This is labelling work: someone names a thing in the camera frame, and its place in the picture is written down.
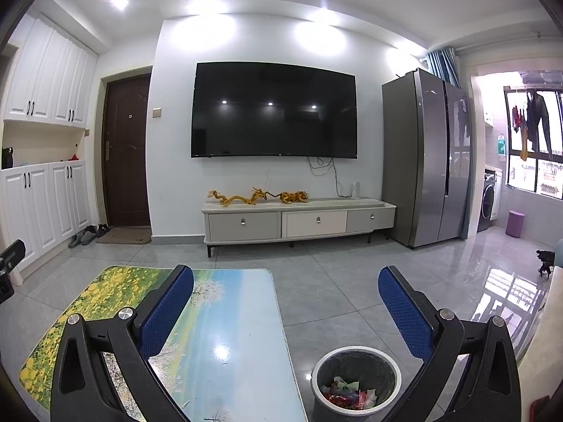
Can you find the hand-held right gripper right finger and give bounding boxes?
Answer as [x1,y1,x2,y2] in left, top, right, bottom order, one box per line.
[377,266,520,422]

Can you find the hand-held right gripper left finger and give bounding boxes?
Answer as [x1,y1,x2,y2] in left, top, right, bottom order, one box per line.
[50,264,195,422]

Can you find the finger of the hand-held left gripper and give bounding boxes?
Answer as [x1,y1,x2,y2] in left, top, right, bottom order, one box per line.
[0,239,26,305]

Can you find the white trash bin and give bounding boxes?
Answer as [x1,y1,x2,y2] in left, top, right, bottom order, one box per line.
[311,345,402,415]

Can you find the flower print coffee table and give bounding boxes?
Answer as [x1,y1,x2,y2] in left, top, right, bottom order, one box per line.
[18,265,309,422]

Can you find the white shoe cabinet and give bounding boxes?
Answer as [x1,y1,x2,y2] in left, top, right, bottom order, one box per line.
[0,12,99,286]

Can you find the brown doormat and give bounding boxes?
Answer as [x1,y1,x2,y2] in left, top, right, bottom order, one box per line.
[96,228,152,245]

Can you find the grey television stand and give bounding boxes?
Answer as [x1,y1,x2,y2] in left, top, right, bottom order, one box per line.
[201,197,397,258]

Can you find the washing machine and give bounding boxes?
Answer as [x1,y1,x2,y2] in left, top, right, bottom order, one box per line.
[477,171,500,233]

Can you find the purple stool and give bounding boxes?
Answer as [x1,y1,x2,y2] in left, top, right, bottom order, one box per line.
[505,210,525,238]

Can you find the white side table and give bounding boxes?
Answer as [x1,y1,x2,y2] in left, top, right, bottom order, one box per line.
[517,273,563,398]

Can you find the golden dragon figurine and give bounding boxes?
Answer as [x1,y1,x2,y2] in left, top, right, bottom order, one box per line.
[208,187,279,207]

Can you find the black floor object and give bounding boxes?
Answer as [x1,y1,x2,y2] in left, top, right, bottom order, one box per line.
[536,250,556,279]

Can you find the silver refrigerator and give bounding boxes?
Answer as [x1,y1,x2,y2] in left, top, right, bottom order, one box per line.
[381,68,473,249]

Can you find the brown entrance door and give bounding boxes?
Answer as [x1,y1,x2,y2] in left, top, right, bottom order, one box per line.
[102,74,152,229]

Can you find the red fabric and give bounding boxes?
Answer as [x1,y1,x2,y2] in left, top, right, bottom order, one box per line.
[530,398,563,422]

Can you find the balcony window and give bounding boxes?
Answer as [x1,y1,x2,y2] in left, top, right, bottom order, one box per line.
[504,70,563,200]

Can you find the dark hanging garment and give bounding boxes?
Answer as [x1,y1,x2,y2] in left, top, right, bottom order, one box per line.
[525,91,554,159]

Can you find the blue curtain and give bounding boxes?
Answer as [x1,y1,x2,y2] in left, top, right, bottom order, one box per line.
[424,47,462,89]

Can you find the television cables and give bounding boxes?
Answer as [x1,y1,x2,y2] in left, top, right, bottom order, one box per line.
[306,156,348,198]

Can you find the black wall television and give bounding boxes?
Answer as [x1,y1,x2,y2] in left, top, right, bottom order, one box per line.
[190,62,358,160]

